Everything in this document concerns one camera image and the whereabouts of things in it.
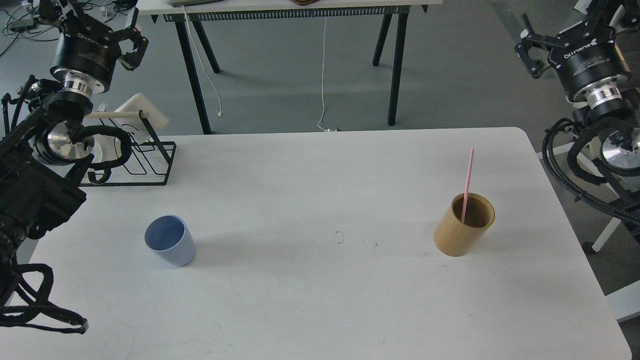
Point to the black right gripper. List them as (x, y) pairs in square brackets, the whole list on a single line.
[(590, 57)]

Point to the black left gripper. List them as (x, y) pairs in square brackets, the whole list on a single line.
[(89, 47)]

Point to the blue plastic cup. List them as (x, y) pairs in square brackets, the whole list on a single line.
[(170, 238)]

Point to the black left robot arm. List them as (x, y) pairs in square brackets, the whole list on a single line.
[(47, 151)]

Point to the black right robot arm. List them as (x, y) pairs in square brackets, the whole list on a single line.
[(594, 153)]

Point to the background white table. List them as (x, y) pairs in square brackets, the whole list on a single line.
[(188, 17)]

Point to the wooden rack dowel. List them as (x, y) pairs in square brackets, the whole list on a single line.
[(117, 115)]

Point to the white cutting board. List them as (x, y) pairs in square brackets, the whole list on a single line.
[(142, 108)]

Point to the white mug on rack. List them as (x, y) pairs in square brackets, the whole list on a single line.
[(111, 151)]

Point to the bamboo cylinder holder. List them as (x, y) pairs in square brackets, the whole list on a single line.
[(455, 237)]

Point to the white office chair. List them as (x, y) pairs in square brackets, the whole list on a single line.
[(624, 302)]

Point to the black wire dish rack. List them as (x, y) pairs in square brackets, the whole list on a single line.
[(150, 164)]

